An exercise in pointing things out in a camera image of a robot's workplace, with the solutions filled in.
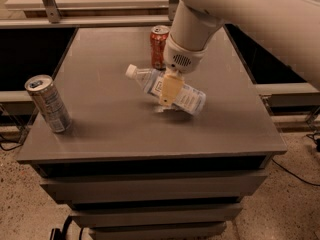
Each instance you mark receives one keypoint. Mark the grey drawer cabinet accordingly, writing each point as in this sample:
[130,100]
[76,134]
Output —
[131,172]

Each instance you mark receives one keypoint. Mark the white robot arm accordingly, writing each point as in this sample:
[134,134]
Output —
[289,29]

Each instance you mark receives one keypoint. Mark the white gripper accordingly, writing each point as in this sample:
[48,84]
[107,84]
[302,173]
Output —
[180,58]

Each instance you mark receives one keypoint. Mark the silver energy drink can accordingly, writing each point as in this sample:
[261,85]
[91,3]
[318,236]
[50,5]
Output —
[48,101]

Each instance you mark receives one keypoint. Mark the metal railing frame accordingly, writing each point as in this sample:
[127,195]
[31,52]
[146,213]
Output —
[53,17]

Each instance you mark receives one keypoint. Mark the clear blue-labelled plastic bottle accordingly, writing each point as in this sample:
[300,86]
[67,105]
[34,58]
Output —
[189,99]

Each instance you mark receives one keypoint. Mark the red soda can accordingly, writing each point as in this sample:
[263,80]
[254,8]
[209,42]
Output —
[158,36]

